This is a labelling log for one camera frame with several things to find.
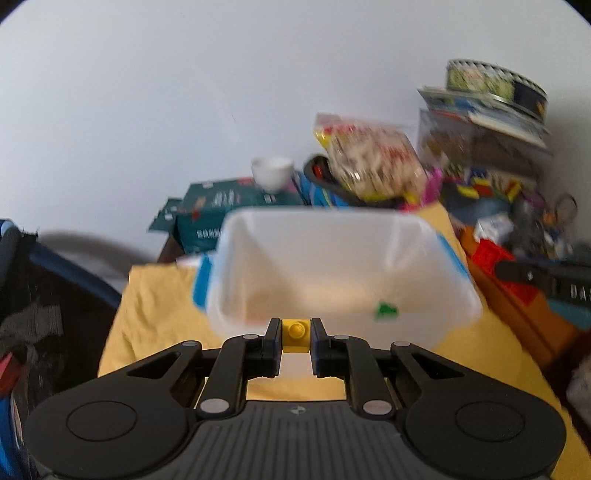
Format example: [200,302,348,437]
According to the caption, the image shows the round printed tin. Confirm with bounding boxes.
[445,58,549,123]

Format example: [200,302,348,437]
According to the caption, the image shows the stack of printed boxes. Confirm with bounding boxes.
[417,85,554,186]

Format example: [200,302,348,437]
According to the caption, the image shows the yellow table cloth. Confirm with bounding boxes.
[98,202,591,480]

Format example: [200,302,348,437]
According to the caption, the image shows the clear snack bag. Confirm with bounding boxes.
[313,113,428,202]

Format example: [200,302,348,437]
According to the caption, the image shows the orange box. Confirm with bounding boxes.
[461,225,583,370]

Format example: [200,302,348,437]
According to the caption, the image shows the pile of colourful toy bricks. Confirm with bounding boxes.
[442,167,525,205]

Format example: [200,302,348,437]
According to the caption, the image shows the scissors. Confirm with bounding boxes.
[545,193,579,232]

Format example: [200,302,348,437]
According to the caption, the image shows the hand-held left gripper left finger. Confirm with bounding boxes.
[99,318,282,420]

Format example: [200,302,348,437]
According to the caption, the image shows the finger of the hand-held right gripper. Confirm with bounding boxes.
[496,259,553,290]

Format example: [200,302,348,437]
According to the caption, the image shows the dark green cardboard box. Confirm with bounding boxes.
[148,177,306,256]

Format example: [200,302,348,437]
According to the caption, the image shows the white cup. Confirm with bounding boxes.
[251,156,295,194]

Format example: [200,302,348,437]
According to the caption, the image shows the yellow toy brick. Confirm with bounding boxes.
[282,319,311,354]

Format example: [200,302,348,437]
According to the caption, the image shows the clear plastic container blue clips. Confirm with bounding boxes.
[192,207,484,350]

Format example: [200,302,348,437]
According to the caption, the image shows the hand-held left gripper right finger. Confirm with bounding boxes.
[310,318,495,419]

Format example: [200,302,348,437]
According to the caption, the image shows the black round holder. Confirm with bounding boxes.
[304,154,419,212]

